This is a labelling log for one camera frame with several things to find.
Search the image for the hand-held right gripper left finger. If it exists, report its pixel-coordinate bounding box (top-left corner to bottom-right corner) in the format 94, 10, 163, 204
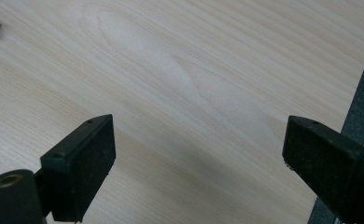
39, 114, 117, 223

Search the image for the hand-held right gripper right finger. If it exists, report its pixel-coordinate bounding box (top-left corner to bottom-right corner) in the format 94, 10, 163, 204
282, 115, 364, 224

